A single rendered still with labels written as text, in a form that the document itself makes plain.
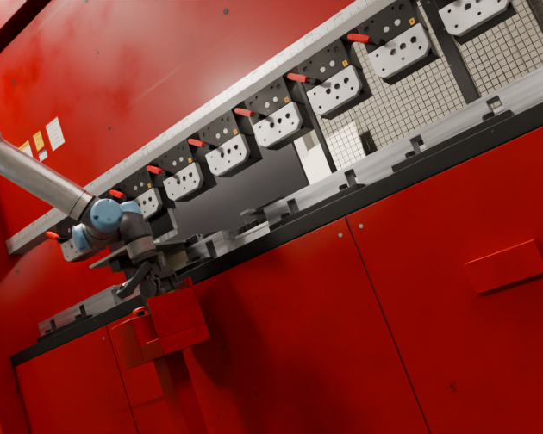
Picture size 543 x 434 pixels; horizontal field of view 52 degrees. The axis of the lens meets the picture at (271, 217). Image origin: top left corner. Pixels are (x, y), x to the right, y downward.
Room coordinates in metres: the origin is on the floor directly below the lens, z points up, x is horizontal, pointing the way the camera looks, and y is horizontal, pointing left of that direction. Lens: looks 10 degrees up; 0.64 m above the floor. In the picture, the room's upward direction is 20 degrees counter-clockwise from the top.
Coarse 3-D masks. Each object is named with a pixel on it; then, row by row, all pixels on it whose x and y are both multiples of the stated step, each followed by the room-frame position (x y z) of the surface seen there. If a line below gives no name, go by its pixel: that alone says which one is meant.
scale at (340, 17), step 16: (368, 0) 1.34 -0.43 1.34; (336, 16) 1.39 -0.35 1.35; (320, 32) 1.42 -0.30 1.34; (288, 48) 1.47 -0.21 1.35; (272, 64) 1.51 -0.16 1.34; (240, 80) 1.57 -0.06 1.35; (256, 80) 1.54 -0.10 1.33; (224, 96) 1.61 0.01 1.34; (208, 112) 1.65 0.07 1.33; (176, 128) 1.72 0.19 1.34; (160, 144) 1.76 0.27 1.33; (128, 160) 1.85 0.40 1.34; (112, 176) 1.90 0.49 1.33; (32, 224) 2.17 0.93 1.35; (16, 240) 2.24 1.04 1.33
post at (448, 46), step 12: (420, 0) 1.99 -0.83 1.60; (432, 0) 1.97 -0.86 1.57; (432, 12) 1.98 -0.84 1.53; (432, 24) 1.99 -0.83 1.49; (444, 24) 1.97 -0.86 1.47; (444, 36) 1.98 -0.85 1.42; (444, 48) 1.99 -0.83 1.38; (456, 48) 1.97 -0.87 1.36; (456, 60) 1.97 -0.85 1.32; (456, 72) 1.98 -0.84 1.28; (468, 72) 1.98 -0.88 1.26; (468, 84) 1.97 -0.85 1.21; (468, 96) 1.98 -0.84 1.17; (480, 96) 2.00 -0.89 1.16
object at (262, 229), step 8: (496, 112) 1.50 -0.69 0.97; (424, 144) 1.61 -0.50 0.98; (264, 224) 1.94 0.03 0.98; (248, 232) 1.98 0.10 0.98; (256, 232) 1.96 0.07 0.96; (264, 232) 1.94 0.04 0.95; (240, 240) 2.00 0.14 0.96; (248, 240) 1.98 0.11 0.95; (136, 288) 2.31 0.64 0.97; (128, 296) 2.33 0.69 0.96
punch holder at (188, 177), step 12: (180, 144) 1.72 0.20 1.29; (168, 156) 1.75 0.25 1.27; (180, 156) 1.73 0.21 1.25; (192, 156) 1.71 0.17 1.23; (204, 156) 1.76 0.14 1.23; (168, 168) 1.76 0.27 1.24; (180, 168) 1.74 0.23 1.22; (192, 168) 1.71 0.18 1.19; (204, 168) 1.75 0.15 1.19; (168, 180) 1.77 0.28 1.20; (180, 180) 1.74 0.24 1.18; (192, 180) 1.72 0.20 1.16; (204, 180) 1.73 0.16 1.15; (168, 192) 1.78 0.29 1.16; (180, 192) 1.75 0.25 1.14; (192, 192) 1.76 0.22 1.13
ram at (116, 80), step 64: (64, 0) 1.88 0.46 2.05; (128, 0) 1.73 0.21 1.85; (192, 0) 1.60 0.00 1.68; (256, 0) 1.49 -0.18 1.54; (320, 0) 1.40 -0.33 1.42; (384, 0) 1.32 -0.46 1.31; (0, 64) 2.12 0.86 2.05; (64, 64) 1.93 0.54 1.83; (128, 64) 1.78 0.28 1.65; (192, 64) 1.64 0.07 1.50; (256, 64) 1.53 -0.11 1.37; (0, 128) 2.19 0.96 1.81; (64, 128) 1.99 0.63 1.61; (128, 128) 1.82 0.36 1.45; (192, 128) 1.69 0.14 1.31; (0, 192) 2.25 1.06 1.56
